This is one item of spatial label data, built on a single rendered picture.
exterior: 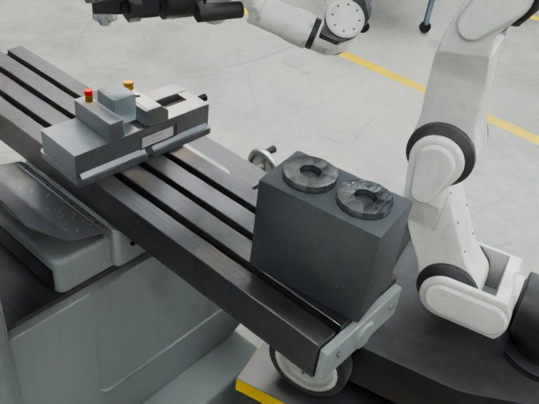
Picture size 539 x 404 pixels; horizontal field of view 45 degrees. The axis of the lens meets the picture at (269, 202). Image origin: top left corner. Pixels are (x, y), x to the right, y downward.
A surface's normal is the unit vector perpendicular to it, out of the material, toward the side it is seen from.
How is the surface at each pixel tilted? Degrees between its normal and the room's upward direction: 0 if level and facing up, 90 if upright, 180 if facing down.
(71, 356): 90
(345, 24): 48
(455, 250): 90
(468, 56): 114
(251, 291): 0
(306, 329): 0
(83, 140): 0
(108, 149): 90
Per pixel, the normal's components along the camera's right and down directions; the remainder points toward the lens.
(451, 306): -0.47, 0.50
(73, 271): 0.74, 0.47
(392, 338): 0.10, -0.79
